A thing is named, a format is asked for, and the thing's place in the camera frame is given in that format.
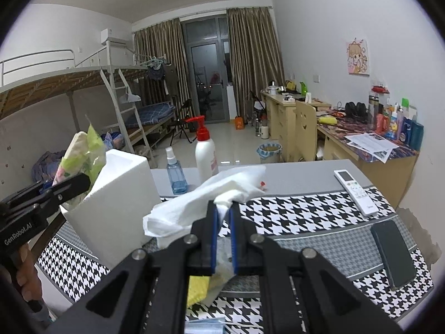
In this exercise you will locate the dark hanging clothes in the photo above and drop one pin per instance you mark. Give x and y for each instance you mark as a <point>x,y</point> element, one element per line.
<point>156,73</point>

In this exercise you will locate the blue orange plaid quilt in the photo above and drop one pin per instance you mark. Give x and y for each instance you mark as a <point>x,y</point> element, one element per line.
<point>45,167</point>

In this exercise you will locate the orange bottle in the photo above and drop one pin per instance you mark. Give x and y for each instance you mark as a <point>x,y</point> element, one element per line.
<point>239,123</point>

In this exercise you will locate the green plastic container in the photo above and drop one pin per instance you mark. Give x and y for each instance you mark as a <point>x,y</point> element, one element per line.
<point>304,88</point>

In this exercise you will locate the black folding chair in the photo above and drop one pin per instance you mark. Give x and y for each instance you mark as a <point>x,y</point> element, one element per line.
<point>185,106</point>

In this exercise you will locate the person's left hand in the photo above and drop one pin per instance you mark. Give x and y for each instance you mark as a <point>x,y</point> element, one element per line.
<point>28,275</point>

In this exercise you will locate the printed paper sheets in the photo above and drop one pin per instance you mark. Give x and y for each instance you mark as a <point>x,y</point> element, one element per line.
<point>372,144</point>

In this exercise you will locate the blue face mask pack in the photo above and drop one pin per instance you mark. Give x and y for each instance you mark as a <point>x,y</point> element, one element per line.
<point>205,327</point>

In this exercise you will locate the white paper tissue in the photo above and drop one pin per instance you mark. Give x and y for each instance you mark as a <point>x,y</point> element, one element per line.
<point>194,201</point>

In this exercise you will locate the wooden chair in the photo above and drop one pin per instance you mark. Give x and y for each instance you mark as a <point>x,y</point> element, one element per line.
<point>305,125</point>

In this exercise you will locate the glass balcony door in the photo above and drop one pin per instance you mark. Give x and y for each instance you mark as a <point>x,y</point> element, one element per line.
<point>208,59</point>

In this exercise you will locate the white remote control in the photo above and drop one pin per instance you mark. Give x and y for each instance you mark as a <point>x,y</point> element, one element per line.
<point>354,191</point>

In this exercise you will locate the white cooking pot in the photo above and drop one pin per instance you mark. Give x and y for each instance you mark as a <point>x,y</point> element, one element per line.
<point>273,88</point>

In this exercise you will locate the blue plaid mattress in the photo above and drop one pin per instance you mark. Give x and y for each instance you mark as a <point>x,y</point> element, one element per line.
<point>153,111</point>

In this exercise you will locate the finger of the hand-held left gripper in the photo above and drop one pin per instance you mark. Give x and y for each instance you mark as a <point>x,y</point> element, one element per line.
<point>27,191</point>
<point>69,186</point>

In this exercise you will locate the yellow sponge cloth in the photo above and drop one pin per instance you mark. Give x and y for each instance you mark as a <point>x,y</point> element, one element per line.
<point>196,288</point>

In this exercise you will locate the black smartphone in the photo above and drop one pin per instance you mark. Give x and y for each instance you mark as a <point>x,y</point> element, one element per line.
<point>393,254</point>

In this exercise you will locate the white red pump lotion bottle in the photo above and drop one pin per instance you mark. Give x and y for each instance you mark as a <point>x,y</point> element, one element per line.
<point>205,160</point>

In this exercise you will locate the brown curtain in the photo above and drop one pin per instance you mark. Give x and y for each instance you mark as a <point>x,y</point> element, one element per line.
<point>253,59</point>
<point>156,41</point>

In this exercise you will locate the green white snack packet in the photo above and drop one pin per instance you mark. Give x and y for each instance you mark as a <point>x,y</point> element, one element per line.
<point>83,153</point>

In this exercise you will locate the wooden desk with patterned top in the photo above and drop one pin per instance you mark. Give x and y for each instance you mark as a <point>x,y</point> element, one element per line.
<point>382,177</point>

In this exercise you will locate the yellow pouch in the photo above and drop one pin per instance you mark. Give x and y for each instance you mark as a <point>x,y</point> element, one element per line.
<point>328,120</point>

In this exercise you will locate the white jug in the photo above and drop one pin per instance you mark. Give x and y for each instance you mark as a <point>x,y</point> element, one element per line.
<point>264,131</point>

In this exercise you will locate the white foam box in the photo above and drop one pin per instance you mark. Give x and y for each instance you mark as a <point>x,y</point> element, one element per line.
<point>121,198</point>

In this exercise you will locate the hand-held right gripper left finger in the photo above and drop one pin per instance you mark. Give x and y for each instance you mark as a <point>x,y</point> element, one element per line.
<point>215,240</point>

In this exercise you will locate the wooden desk with drawers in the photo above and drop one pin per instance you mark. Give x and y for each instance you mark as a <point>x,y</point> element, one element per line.
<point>278,118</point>

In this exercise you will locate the white air conditioner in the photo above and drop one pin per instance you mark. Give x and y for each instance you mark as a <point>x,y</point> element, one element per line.
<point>113,36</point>

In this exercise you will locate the white metal bunk bed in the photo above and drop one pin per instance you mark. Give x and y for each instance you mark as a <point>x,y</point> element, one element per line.
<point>52,80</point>

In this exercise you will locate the blue spray bottle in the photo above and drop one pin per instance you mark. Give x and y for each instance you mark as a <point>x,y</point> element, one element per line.
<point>176,181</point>

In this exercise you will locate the row of toiletry bottles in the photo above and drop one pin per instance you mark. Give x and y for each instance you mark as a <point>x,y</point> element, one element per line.
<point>399,125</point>

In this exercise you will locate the black white houndstooth mat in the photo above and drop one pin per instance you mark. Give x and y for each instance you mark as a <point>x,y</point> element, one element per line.
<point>313,222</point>

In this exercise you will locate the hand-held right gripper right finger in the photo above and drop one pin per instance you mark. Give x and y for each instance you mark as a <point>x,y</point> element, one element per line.
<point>233,243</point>

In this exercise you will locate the blue lined trash bin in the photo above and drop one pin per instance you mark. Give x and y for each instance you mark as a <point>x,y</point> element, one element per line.
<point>269,153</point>

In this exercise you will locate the black headphones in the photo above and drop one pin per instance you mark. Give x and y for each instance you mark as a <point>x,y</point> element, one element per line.
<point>355,110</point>

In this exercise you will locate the white bunk bed ladder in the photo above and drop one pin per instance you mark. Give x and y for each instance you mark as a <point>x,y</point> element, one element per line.
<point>137,118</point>

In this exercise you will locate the pink cartoon wall poster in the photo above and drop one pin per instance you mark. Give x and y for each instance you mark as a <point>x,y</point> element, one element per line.
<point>357,56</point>

